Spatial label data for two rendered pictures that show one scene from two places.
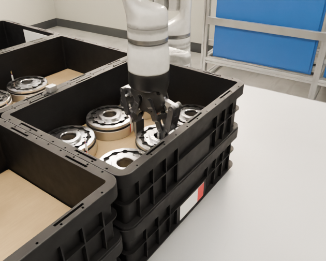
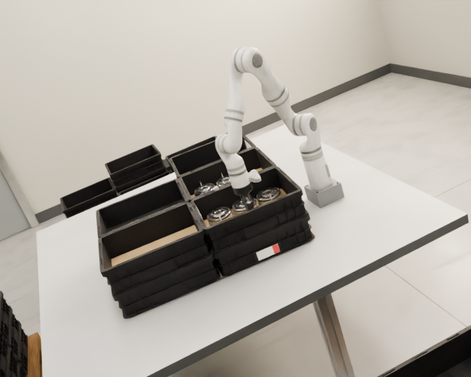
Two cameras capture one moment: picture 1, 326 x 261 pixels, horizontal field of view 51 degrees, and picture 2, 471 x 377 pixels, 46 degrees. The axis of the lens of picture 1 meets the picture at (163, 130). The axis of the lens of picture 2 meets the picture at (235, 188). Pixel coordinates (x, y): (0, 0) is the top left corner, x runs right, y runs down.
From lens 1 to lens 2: 168 cm
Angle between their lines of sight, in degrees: 41
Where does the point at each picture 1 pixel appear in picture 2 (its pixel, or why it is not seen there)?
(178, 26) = (305, 146)
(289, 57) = not seen: outside the picture
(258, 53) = not seen: outside the picture
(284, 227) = (304, 273)
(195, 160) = (262, 230)
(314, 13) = not seen: outside the picture
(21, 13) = (345, 66)
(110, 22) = (446, 66)
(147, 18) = (229, 165)
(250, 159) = (330, 237)
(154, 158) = (222, 224)
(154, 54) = (235, 179)
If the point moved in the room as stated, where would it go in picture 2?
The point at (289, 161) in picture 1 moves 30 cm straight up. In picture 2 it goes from (352, 241) to (334, 171)
